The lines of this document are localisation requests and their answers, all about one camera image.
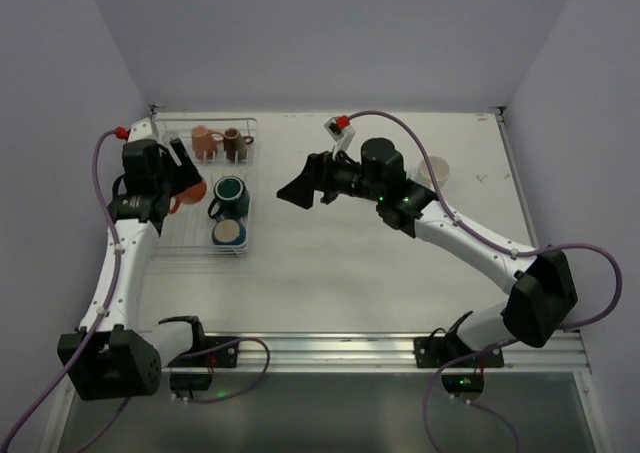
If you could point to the pink mug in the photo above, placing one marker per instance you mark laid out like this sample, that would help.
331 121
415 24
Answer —
205 142

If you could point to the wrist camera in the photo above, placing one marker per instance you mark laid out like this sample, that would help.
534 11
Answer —
144 129
342 133

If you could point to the white mug gold rim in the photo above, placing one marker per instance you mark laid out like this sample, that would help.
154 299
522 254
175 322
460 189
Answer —
438 173

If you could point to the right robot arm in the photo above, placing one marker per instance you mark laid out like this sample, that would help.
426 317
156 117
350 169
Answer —
539 287

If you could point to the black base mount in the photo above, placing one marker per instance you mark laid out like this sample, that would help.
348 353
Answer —
438 348
224 353

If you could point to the white wire dish rack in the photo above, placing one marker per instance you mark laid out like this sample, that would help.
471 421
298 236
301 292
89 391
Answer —
187 233

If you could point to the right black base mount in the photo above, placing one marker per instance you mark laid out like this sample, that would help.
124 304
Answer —
438 348

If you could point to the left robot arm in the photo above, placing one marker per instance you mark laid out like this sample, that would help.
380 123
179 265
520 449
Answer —
107 357

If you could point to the dark blue mug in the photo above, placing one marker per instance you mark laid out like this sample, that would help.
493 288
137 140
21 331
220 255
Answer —
229 232

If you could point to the aluminium rail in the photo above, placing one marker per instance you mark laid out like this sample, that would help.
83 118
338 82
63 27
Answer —
397 353

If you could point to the right round controller board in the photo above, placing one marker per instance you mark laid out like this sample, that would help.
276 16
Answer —
466 387

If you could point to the left black controller box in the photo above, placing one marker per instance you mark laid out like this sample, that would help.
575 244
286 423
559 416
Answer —
186 385

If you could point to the brown mug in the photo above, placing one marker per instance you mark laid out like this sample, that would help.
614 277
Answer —
236 145

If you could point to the dark green mug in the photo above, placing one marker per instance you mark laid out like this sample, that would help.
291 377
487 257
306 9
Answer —
231 199

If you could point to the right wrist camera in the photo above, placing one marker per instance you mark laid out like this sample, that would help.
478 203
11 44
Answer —
342 133

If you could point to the orange mug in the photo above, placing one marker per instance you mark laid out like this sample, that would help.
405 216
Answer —
190 196

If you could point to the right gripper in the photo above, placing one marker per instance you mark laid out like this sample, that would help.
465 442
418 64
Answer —
325 178

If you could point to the clear glass cup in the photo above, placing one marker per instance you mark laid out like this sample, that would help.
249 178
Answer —
167 136

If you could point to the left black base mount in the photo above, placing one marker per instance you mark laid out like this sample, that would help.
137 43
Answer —
224 353

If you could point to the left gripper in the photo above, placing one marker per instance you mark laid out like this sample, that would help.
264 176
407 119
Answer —
175 168

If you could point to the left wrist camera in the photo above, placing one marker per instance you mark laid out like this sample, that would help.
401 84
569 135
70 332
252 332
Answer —
144 129

